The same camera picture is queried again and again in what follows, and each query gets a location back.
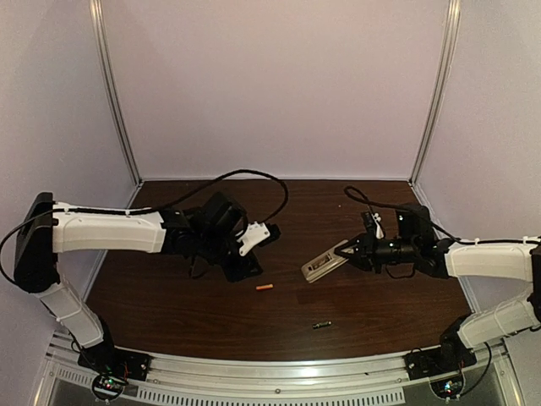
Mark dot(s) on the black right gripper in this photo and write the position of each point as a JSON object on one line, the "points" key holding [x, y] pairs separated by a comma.
{"points": [[365, 258]]}

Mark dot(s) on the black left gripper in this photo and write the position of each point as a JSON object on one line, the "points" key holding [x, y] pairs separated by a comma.
{"points": [[242, 271]]}

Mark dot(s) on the orange AAA battery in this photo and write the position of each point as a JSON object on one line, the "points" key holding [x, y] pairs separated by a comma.
{"points": [[264, 287]]}

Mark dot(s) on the white remote control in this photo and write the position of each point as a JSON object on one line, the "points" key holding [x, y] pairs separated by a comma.
{"points": [[322, 265]]}

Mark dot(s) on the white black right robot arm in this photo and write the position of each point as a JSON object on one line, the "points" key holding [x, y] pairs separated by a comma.
{"points": [[418, 245]]}

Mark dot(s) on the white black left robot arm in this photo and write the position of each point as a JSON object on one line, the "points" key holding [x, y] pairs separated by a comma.
{"points": [[218, 232]]}

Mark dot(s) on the dark green AAA battery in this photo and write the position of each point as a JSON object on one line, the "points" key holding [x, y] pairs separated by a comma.
{"points": [[321, 324]]}

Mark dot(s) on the right circuit board with LEDs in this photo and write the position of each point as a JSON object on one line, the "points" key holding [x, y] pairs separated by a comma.
{"points": [[448, 387]]}

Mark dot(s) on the circuit board with leds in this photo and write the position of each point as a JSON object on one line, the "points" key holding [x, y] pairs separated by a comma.
{"points": [[448, 387], [107, 388]]}

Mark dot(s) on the left circuit board with LEDs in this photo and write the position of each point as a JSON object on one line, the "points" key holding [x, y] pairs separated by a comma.
{"points": [[107, 388]]}

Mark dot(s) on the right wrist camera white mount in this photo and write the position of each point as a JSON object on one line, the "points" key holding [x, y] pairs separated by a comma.
{"points": [[372, 224]]}

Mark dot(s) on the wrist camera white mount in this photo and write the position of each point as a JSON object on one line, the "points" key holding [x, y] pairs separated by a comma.
{"points": [[372, 224], [257, 235]]}

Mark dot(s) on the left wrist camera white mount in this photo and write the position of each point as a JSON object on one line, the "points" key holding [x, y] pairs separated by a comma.
{"points": [[257, 235]]}

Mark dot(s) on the aluminium front rail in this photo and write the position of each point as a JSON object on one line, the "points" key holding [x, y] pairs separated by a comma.
{"points": [[375, 380]]}

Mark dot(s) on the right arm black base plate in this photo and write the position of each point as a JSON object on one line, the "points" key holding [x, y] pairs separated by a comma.
{"points": [[421, 363]]}

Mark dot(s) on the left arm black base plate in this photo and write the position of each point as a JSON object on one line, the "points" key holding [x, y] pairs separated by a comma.
{"points": [[121, 363]]}

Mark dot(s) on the right aluminium frame post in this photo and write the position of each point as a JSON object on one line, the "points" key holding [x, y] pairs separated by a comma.
{"points": [[447, 53]]}

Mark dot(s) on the aluminium frame post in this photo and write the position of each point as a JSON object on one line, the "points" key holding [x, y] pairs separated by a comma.
{"points": [[447, 53], [104, 55]]}

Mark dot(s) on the left aluminium frame post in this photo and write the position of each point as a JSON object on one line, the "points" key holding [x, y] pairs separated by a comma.
{"points": [[104, 55]]}

